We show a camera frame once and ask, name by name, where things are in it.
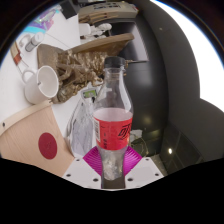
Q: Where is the wooden-handled paintbrush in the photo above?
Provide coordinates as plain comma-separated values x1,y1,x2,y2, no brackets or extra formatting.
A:
9,41,24,68

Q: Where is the small paint jar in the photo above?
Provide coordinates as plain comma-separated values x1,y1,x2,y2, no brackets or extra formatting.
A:
24,32,45,53

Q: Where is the gold sculpture on wooden stand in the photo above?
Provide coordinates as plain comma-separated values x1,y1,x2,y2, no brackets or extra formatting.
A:
36,32,135,104

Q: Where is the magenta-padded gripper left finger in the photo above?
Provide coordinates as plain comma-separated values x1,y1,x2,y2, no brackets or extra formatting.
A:
62,145,103,189

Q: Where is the wooden easel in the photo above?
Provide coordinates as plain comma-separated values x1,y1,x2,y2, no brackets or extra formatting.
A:
79,11,111,24

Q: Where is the long ceiling light strip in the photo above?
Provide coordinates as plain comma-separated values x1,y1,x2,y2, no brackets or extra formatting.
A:
149,0,224,113

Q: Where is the green spray bottle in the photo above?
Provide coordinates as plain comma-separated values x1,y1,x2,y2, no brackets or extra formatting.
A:
81,87,99,103

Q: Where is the white chair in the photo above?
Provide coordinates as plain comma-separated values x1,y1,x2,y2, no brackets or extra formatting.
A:
79,23,92,37

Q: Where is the printed newspaper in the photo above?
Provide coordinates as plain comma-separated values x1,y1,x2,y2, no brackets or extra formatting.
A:
64,96,98,158

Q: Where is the white mug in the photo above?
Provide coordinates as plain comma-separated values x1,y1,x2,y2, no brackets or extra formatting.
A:
21,65,60,105

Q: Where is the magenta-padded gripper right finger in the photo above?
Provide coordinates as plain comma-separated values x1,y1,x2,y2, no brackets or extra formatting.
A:
123,145,165,189

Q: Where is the black wall screen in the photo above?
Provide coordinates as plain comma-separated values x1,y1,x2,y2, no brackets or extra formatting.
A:
114,18,149,63

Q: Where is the black case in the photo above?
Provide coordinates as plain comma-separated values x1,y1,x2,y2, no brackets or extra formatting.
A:
59,0,79,19

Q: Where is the light wooden board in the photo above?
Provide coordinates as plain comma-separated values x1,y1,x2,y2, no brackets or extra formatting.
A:
0,99,76,178

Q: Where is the white display board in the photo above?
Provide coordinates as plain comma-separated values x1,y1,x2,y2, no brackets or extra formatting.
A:
78,1,139,21

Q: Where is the white plaster bust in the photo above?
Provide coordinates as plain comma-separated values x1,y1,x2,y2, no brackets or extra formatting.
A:
97,22,113,32
92,29,106,38

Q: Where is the clear red-labelled drink bottle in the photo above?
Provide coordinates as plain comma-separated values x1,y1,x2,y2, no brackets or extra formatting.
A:
92,55,134,183

